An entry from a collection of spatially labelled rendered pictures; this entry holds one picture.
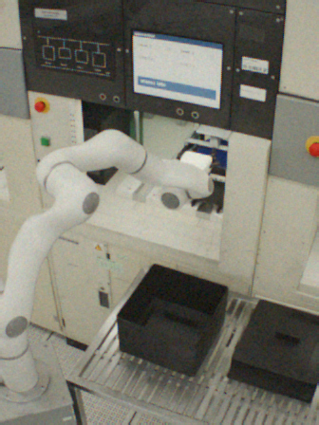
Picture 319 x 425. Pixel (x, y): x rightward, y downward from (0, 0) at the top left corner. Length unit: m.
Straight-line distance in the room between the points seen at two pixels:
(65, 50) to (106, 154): 0.51
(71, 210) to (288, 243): 0.80
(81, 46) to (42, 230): 0.65
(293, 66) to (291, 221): 0.53
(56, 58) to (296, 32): 0.80
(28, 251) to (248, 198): 0.71
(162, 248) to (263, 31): 0.94
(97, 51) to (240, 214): 0.69
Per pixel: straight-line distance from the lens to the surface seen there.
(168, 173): 1.69
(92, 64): 1.85
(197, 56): 1.68
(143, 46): 1.74
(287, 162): 1.74
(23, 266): 1.52
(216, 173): 2.10
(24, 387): 1.83
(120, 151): 1.52
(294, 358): 1.81
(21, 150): 2.22
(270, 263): 2.00
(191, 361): 1.79
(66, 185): 1.45
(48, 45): 1.92
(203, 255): 2.08
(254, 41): 1.61
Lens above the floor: 2.27
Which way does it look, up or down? 38 degrees down
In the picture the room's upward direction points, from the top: straight up
